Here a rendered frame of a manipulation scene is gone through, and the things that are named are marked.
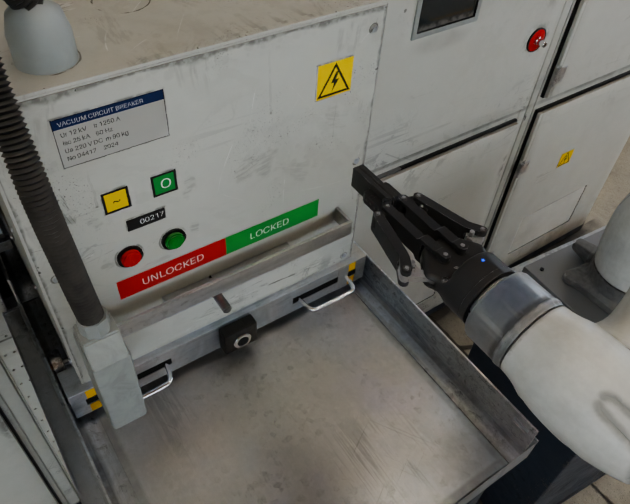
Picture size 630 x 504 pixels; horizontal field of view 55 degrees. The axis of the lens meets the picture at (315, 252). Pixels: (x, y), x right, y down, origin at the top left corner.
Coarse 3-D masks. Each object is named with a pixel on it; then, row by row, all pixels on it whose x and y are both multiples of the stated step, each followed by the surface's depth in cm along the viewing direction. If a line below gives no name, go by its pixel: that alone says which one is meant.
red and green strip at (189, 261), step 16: (304, 208) 92; (272, 224) 90; (288, 224) 92; (224, 240) 86; (240, 240) 88; (256, 240) 90; (192, 256) 84; (208, 256) 86; (144, 272) 81; (160, 272) 83; (176, 272) 85; (128, 288) 81; (144, 288) 83
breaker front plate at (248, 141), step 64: (192, 64) 65; (256, 64) 70; (320, 64) 75; (192, 128) 70; (256, 128) 76; (320, 128) 83; (64, 192) 66; (192, 192) 77; (256, 192) 84; (320, 192) 92; (256, 256) 93; (320, 256) 103; (64, 320) 78; (192, 320) 94
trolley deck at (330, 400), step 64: (320, 320) 109; (192, 384) 99; (256, 384) 99; (320, 384) 100; (384, 384) 101; (64, 448) 90; (128, 448) 91; (192, 448) 91; (256, 448) 92; (320, 448) 92; (384, 448) 93; (448, 448) 94
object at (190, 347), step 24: (336, 264) 108; (360, 264) 110; (288, 288) 103; (312, 288) 106; (336, 288) 111; (240, 312) 99; (264, 312) 102; (288, 312) 107; (192, 336) 95; (216, 336) 99; (144, 360) 92; (168, 360) 95; (192, 360) 99; (72, 384) 89; (144, 384) 96; (72, 408) 89
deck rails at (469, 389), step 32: (384, 288) 110; (32, 320) 105; (384, 320) 109; (416, 320) 105; (64, 352) 101; (416, 352) 105; (448, 352) 100; (448, 384) 101; (480, 384) 96; (96, 416) 93; (480, 416) 97; (512, 416) 92; (96, 448) 90; (512, 448) 94; (96, 480) 87; (128, 480) 87
